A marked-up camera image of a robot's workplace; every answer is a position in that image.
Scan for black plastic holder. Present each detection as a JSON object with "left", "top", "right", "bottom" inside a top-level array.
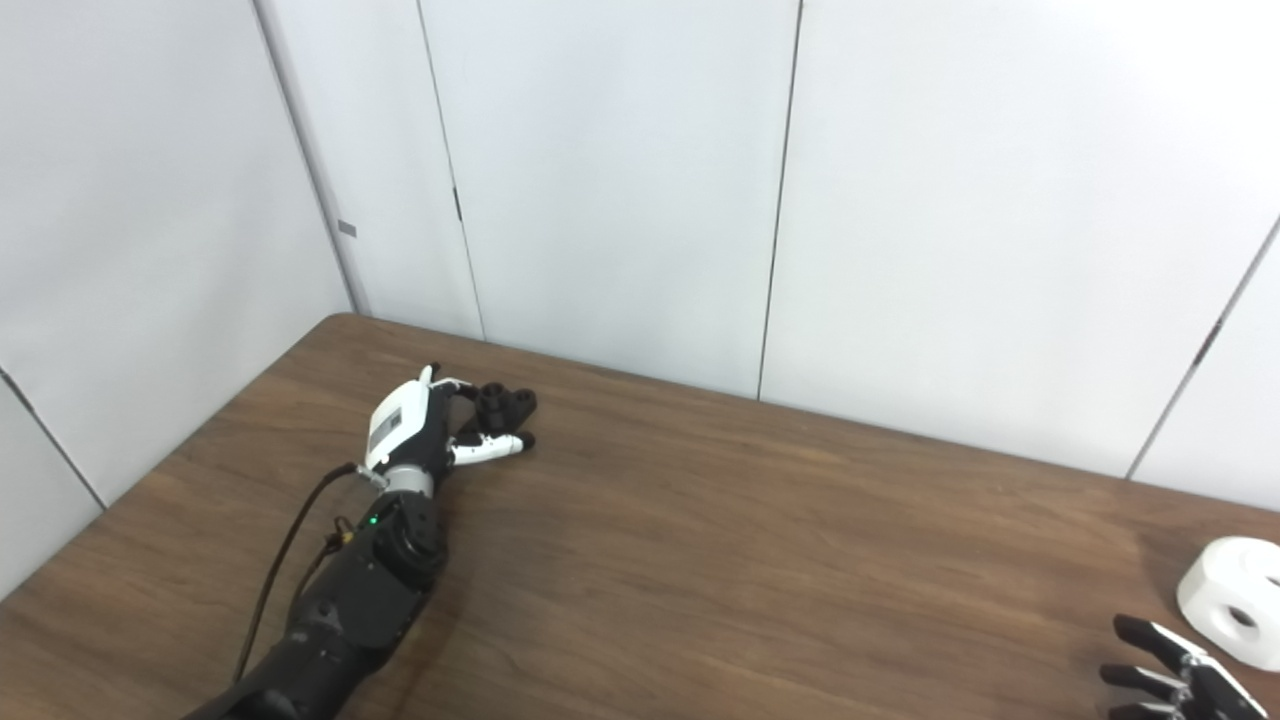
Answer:
[{"left": 455, "top": 383, "right": 539, "bottom": 446}]

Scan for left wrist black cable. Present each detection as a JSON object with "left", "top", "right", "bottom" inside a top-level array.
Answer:
[{"left": 232, "top": 462, "right": 389, "bottom": 686}]

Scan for round white plastic piece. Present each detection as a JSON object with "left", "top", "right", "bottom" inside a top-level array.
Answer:
[{"left": 1176, "top": 536, "right": 1280, "bottom": 673}]

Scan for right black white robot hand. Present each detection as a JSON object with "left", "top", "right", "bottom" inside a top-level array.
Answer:
[{"left": 1099, "top": 614, "right": 1271, "bottom": 720}]

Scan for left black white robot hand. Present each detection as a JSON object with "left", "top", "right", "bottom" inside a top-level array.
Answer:
[{"left": 362, "top": 362, "right": 537, "bottom": 479}]

